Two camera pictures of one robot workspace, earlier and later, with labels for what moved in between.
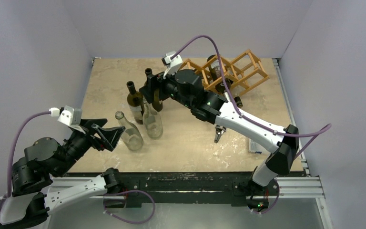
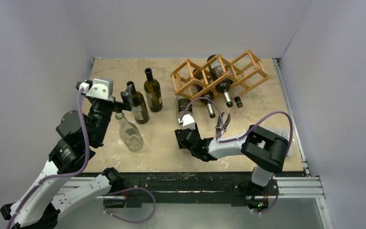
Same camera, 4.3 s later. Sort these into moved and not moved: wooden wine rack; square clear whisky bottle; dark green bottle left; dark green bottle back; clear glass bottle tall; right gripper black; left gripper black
Moved: left gripper black; clear glass bottle tall; right gripper black
Not moved: dark green bottle left; dark green bottle back; wooden wine rack; square clear whisky bottle
